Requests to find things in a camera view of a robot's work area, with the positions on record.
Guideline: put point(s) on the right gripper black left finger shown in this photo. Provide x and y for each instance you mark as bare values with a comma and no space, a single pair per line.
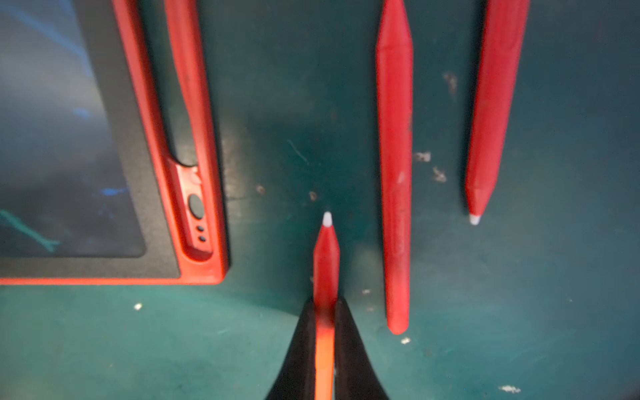
296,379

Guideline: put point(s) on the red stylus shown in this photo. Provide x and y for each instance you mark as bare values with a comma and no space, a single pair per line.
503,33
326,261
394,75

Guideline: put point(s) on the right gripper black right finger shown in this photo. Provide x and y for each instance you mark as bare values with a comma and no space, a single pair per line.
355,377

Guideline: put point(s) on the middle left red tablet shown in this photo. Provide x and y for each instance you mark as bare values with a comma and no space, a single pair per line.
91,193

